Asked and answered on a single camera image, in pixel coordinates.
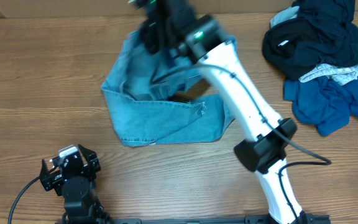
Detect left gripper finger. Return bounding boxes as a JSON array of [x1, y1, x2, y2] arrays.
[[78, 144, 97, 168], [39, 159, 49, 180]]

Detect light blue denim jeans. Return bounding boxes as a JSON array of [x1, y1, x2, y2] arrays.
[[101, 31, 234, 147]]

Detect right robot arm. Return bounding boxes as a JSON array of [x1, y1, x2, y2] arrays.
[[133, 0, 308, 223]]

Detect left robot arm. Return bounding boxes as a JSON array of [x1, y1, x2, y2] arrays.
[[39, 144, 113, 223]]

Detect black garment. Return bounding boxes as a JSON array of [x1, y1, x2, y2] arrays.
[[262, 0, 358, 80]]

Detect dark blue shirt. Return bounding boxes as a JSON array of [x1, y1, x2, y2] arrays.
[[283, 77, 358, 137]]

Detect white grey striped cloth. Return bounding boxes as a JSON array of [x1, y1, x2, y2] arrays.
[[299, 63, 358, 86]]

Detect cardboard wall panel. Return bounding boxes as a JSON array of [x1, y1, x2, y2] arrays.
[[0, 0, 358, 19]]

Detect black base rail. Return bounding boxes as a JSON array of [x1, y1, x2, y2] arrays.
[[54, 214, 331, 224]]

